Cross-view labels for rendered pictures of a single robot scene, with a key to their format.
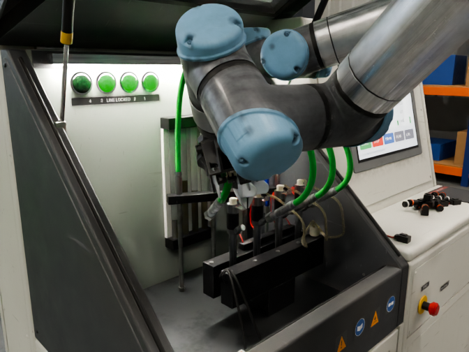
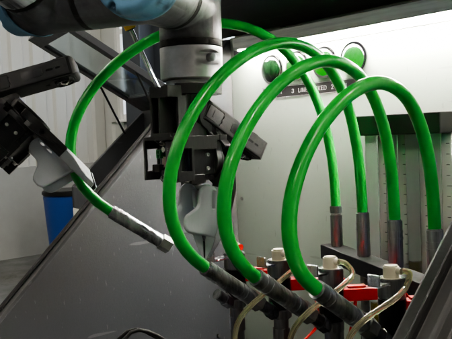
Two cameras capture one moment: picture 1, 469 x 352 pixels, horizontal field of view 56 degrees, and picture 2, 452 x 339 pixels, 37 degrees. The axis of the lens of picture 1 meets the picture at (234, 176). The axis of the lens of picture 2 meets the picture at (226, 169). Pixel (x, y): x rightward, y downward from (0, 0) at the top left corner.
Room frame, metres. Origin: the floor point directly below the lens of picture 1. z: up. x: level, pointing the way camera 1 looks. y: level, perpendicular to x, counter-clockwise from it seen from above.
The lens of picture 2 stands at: (0.98, -0.85, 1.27)
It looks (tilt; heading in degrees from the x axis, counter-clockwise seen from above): 3 degrees down; 93
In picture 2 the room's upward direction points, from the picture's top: 2 degrees counter-clockwise
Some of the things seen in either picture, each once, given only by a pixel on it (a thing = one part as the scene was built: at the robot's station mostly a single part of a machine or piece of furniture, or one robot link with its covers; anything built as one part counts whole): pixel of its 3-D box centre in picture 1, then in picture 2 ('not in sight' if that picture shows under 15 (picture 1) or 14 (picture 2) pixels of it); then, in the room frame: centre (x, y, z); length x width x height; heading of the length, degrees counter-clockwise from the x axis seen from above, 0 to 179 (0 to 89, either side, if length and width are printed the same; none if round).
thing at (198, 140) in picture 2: not in sight; (189, 134); (0.89, -0.04, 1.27); 0.09 x 0.08 x 0.12; 44
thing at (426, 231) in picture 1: (426, 214); not in sight; (1.31, -0.60, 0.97); 0.70 x 0.22 x 0.03; 134
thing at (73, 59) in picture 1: (159, 61); (357, 22); (1.12, 0.19, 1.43); 0.54 x 0.03 x 0.02; 134
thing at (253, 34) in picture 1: (252, 58); (188, 1); (0.89, -0.04, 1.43); 0.09 x 0.08 x 0.11; 72
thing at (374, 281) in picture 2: not in sight; (381, 278); (1.09, -0.18, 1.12); 0.03 x 0.02 x 0.01; 44
